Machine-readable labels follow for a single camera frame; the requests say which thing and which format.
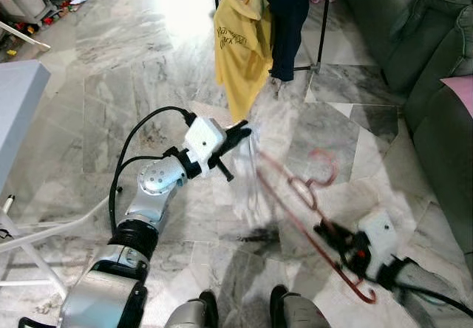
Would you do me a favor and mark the robot right leg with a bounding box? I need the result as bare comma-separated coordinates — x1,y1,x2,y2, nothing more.
270,285,330,328

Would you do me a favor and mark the thin white garment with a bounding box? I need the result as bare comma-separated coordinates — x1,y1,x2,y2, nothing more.
235,125,278,225

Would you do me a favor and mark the pink blanket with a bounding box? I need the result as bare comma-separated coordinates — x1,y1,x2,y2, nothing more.
441,75,473,118

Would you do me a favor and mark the pale blue folding table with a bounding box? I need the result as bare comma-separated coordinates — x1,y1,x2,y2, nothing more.
0,60,112,299

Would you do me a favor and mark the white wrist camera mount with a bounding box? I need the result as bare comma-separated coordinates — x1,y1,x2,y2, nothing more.
357,210,400,281
183,116,227,168

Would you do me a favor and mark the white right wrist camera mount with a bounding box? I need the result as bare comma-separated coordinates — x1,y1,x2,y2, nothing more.
357,210,400,281

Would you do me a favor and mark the beige plastic high chair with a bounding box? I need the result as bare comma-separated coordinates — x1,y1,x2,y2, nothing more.
0,21,51,50

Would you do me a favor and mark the navy garment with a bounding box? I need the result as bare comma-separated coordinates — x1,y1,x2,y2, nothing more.
264,0,310,83

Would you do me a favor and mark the yellow shirt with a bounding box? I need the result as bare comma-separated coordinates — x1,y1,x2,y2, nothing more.
214,0,274,122

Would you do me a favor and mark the pink plastic clothes hanger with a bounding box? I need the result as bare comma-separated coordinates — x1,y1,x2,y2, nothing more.
255,148,378,304

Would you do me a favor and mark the leather sofa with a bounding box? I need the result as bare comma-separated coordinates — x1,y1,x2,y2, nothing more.
336,0,473,255

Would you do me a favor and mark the robot left leg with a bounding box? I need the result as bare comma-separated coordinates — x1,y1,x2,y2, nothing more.
164,291,219,328

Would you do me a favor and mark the robot leg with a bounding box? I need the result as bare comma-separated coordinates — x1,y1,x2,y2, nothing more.
164,291,219,328
270,285,330,328

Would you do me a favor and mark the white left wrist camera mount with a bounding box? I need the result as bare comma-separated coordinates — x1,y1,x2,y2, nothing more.
183,116,227,168

